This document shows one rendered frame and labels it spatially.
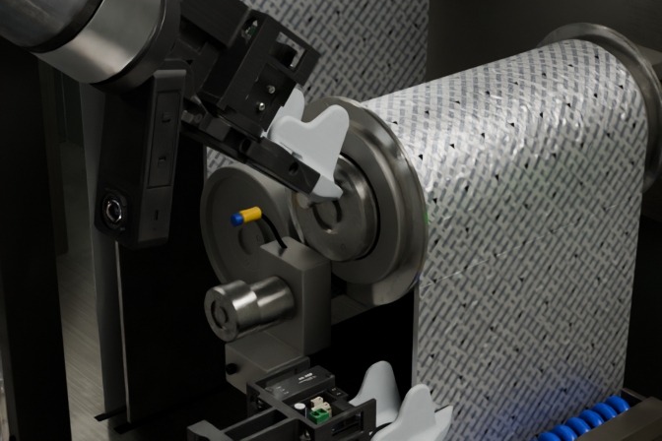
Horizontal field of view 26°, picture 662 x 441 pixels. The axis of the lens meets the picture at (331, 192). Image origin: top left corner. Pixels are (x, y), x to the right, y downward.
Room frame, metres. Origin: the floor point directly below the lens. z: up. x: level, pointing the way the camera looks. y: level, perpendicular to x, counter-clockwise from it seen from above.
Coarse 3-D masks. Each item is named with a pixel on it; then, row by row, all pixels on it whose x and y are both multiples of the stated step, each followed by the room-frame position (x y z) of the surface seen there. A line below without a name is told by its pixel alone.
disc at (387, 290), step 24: (336, 96) 0.90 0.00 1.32; (360, 120) 0.88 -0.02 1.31; (384, 144) 0.86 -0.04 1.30; (408, 168) 0.85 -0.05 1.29; (288, 192) 0.94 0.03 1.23; (408, 192) 0.85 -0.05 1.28; (408, 216) 0.85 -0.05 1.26; (408, 240) 0.85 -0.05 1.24; (408, 264) 0.85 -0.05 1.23; (360, 288) 0.88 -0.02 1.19; (384, 288) 0.86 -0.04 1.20; (408, 288) 0.85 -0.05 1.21
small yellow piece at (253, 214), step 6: (246, 210) 0.91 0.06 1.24; (252, 210) 0.91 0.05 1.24; (258, 210) 0.91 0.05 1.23; (234, 216) 0.90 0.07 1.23; (240, 216) 0.90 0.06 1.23; (246, 216) 0.90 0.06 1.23; (252, 216) 0.91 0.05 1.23; (258, 216) 0.91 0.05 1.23; (264, 216) 0.91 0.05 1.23; (234, 222) 0.90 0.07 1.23; (240, 222) 0.90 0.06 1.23; (246, 222) 0.90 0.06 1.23; (270, 222) 0.91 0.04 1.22; (276, 234) 0.91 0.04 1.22; (282, 240) 0.91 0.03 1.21; (282, 246) 0.91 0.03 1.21
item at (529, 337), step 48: (576, 240) 0.95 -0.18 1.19; (624, 240) 0.99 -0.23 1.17; (432, 288) 0.86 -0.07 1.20; (480, 288) 0.89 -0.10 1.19; (528, 288) 0.92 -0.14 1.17; (576, 288) 0.95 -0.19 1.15; (624, 288) 0.99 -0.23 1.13; (432, 336) 0.86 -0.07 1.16; (480, 336) 0.89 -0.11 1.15; (528, 336) 0.92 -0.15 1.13; (576, 336) 0.96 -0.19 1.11; (624, 336) 1.00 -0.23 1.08; (432, 384) 0.86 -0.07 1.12; (480, 384) 0.89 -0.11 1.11; (528, 384) 0.92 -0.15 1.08; (576, 384) 0.96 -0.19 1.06; (480, 432) 0.89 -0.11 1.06; (528, 432) 0.93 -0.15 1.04
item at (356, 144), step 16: (640, 96) 1.01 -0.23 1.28; (352, 128) 0.88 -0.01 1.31; (352, 144) 0.88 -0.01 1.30; (368, 144) 0.87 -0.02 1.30; (368, 160) 0.87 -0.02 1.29; (384, 160) 0.86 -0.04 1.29; (368, 176) 0.87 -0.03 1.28; (384, 176) 0.85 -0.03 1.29; (384, 192) 0.85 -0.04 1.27; (400, 192) 0.85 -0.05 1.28; (384, 208) 0.85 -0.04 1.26; (400, 208) 0.85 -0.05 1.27; (384, 224) 0.85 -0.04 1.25; (400, 224) 0.84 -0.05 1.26; (384, 240) 0.85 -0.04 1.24; (400, 240) 0.84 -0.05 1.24; (368, 256) 0.86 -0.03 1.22; (384, 256) 0.85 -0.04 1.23; (400, 256) 0.85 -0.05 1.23; (336, 272) 0.89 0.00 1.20; (352, 272) 0.88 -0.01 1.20; (368, 272) 0.86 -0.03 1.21; (384, 272) 0.85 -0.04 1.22
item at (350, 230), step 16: (352, 160) 0.88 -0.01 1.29; (336, 176) 0.87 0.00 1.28; (352, 176) 0.86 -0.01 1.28; (352, 192) 0.86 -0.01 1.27; (368, 192) 0.86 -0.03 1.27; (320, 208) 0.88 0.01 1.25; (336, 208) 0.87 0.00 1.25; (352, 208) 0.86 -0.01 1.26; (368, 208) 0.86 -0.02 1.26; (304, 224) 0.90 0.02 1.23; (320, 224) 0.89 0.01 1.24; (336, 224) 0.88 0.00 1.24; (352, 224) 0.86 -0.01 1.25; (368, 224) 0.85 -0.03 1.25; (320, 240) 0.88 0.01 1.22; (336, 240) 0.87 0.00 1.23; (352, 240) 0.86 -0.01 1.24; (368, 240) 0.85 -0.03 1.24; (336, 256) 0.87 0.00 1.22; (352, 256) 0.86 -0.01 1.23
